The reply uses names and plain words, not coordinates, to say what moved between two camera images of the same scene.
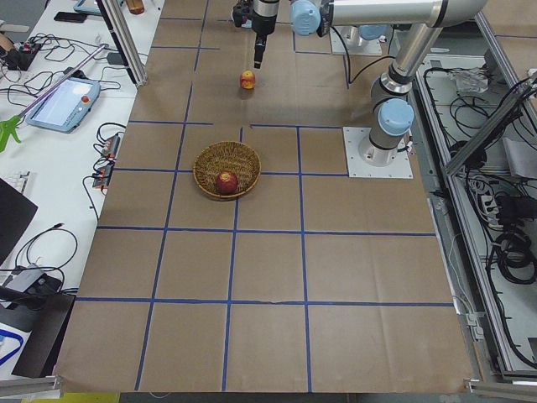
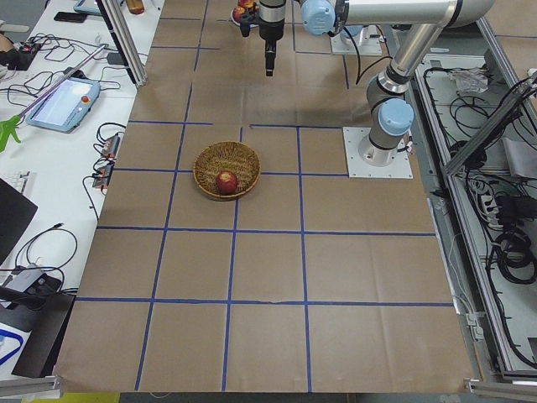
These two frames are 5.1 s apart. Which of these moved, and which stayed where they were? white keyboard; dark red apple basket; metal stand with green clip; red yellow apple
Moved: red yellow apple
Stayed: dark red apple basket; white keyboard; metal stand with green clip
